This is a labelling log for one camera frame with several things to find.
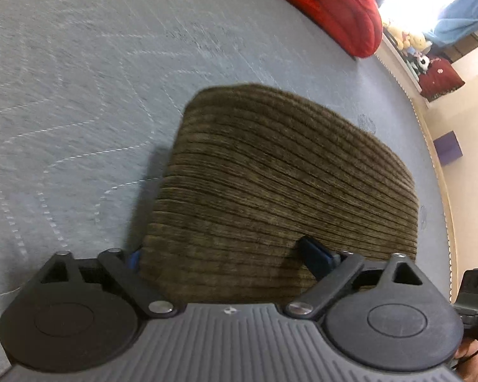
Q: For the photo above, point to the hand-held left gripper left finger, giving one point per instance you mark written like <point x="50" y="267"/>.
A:
<point x="133" y="261"/>

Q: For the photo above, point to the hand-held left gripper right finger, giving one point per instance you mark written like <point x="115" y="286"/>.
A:
<point x="315" y="258"/>

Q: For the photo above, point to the purple box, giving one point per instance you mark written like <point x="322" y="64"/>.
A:
<point x="447" y="148"/>

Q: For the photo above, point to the grey quilted bed cover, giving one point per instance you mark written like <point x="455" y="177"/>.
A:
<point x="83" y="87"/>

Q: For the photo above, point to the black and white plush toy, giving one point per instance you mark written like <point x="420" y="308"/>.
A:
<point x="423" y="63"/>

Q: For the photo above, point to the yellow plush toy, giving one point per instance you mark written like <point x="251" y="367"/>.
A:
<point x="412" y="40"/>

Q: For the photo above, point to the red duvet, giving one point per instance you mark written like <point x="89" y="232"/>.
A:
<point x="334" y="4"/>

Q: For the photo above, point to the wooden bed frame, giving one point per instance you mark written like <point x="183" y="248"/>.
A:
<point x="442" y="191"/>

